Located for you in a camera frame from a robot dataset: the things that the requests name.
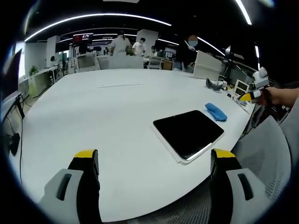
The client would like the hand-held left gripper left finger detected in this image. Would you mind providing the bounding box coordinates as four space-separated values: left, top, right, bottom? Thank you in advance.
38 149 103 224

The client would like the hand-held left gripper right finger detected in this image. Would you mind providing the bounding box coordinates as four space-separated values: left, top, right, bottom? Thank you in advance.
209 148 273 224

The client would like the blue cleaning cloth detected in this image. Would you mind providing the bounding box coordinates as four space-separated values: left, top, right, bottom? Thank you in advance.
205 102 228 122

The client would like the black tablet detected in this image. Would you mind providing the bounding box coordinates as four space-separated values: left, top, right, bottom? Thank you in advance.
151 110 225 166

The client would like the person's right hand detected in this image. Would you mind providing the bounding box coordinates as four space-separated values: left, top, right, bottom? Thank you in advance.
262 86 292 108

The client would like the small white screen device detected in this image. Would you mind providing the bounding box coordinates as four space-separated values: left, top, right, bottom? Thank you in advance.
233 79 252 96

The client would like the dark grey curved object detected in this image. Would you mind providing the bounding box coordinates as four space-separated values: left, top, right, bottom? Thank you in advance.
205 78 223 93

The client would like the grey mesh office chair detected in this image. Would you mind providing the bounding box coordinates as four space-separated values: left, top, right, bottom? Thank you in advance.
126 116 292 224

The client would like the white partition board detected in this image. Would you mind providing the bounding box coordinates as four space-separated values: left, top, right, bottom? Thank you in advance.
192 50 222 80

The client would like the person's grey clothing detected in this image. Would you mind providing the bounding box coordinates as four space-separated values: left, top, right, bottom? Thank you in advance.
279 98 299 171

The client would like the black monitor stand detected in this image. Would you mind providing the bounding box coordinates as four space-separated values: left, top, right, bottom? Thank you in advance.
2 98 25 157

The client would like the white side desk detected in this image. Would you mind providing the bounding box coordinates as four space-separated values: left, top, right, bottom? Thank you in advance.
18 66 63 97

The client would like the black computer monitor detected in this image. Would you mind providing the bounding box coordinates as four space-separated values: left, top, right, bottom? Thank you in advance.
0 48 24 101

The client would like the black cable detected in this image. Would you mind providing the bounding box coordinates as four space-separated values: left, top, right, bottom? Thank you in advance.
17 112 24 185

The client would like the red wall screen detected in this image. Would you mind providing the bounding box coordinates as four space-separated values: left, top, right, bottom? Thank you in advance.
72 33 94 43

